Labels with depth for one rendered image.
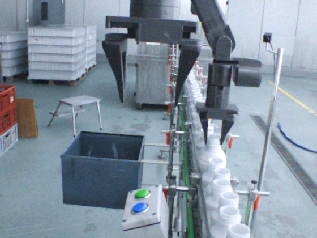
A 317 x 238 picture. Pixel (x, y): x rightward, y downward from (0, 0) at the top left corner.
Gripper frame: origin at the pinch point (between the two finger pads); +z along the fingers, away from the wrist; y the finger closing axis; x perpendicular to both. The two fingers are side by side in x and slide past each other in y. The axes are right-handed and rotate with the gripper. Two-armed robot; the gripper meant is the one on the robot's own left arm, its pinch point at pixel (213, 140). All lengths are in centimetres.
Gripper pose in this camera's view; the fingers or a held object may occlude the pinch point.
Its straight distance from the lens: 90.6
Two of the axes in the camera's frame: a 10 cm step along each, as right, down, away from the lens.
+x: -0.3, 2.7, -9.6
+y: -10.0, -0.5, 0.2
